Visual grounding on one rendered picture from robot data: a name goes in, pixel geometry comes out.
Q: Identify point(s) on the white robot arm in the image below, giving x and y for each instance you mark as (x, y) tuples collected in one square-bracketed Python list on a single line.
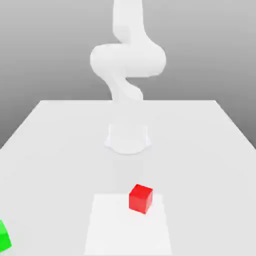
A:
[(128, 60)]

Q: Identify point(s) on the small green cube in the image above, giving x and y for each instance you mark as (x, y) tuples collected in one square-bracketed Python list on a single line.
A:
[(3, 238)]

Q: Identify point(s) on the small red cube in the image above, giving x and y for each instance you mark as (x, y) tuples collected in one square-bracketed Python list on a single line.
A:
[(140, 199)]

